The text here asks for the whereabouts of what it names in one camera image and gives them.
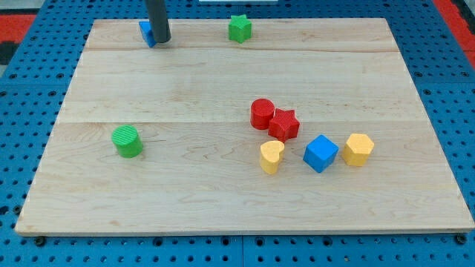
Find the yellow heart block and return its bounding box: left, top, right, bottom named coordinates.
left=259, top=140, right=285, bottom=174

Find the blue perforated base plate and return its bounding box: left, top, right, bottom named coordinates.
left=1, top=1, right=474, bottom=266

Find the green cylinder block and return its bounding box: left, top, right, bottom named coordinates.
left=111, top=125, right=143, bottom=158

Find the green star block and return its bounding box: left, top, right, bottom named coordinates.
left=228, top=14, right=252, bottom=44

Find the blue cube block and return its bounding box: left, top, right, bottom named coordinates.
left=303, top=134, right=338, bottom=173

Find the yellow hexagon block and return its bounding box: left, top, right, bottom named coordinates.
left=341, top=133, right=375, bottom=167

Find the blue block behind rod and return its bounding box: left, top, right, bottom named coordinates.
left=139, top=21, right=157, bottom=47

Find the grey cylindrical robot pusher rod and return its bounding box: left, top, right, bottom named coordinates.
left=144, top=0, right=171, bottom=43

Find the red cylinder block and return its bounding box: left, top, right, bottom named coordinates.
left=249, top=98, right=275, bottom=130

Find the wooden board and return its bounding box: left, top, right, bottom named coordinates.
left=15, top=18, right=474, bottom=237

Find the red star block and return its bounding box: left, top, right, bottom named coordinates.
left=268, top=108, right=300, bottom=142

